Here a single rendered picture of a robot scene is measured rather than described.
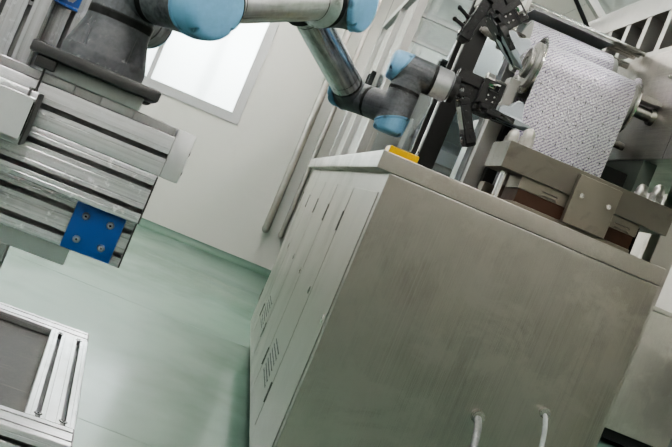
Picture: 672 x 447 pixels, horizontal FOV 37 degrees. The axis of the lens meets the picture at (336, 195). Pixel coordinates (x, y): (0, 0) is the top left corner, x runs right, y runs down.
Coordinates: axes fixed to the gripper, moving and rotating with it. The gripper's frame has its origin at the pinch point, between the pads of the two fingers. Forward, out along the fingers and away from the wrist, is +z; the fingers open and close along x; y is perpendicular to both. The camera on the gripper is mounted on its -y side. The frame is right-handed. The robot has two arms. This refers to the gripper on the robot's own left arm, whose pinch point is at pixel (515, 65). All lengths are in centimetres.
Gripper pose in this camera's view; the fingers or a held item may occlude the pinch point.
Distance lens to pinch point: 244.6
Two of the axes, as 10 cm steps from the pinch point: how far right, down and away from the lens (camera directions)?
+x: -0.9, -0.3, 10.0
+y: 8.8, -4.6, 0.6
